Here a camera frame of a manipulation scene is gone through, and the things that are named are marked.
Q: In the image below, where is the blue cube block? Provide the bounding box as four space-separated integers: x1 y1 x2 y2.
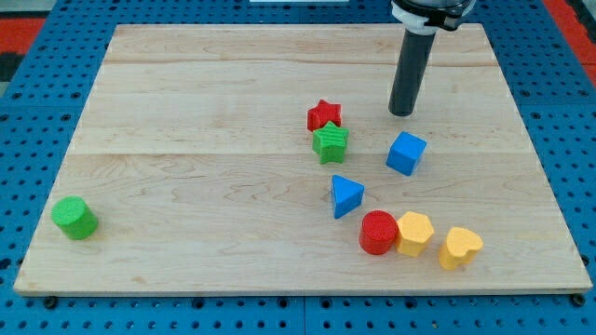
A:
386 131 427 176

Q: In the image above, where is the green star block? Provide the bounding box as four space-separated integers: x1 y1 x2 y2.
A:
312 121 349 164

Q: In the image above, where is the red star block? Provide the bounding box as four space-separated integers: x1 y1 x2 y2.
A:
306 100 342 132

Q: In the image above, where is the blue triangle block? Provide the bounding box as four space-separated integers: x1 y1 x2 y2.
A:
331 175 365 219

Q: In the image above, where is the light wooden board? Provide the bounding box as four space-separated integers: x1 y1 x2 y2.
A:
14 23 592 297

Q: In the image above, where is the red cylinder block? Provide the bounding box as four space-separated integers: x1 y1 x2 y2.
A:
359 210 398 255

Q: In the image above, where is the yellow hexagon block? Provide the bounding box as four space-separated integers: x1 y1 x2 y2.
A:
395 211 435 257

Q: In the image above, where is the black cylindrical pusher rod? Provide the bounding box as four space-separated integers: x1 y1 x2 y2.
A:
388 30 435 117

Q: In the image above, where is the yellow heart block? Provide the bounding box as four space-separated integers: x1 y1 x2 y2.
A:
438 227 483 271

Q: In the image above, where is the green cylinder block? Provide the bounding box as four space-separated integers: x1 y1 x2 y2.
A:
50 195 99 240

